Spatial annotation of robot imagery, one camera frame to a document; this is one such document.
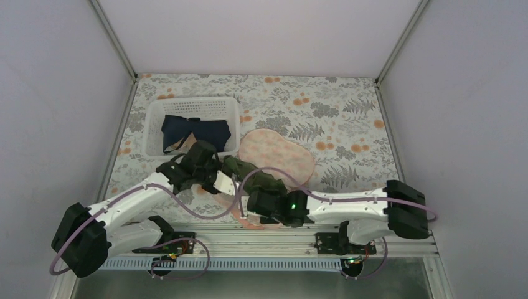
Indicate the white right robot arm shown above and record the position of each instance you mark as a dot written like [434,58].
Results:
[396,209]

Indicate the pink floral mesh laundry bag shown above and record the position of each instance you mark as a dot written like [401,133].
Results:
[265,147]

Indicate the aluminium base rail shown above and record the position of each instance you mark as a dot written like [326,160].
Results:
[230,240]

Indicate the white slotted cable duct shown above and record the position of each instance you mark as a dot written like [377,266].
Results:
[226,264]

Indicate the white plastic laundry basket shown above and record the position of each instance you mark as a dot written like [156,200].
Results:
[205,108]

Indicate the floral patterned tablecloth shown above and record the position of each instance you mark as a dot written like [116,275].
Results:
[338,120]

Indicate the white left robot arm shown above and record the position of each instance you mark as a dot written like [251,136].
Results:
[88,236]

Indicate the navy blue bra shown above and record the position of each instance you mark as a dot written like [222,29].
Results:
[177,130]

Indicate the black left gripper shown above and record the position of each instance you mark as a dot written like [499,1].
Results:
[211,191]

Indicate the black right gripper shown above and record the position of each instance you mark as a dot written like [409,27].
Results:
[274,191]

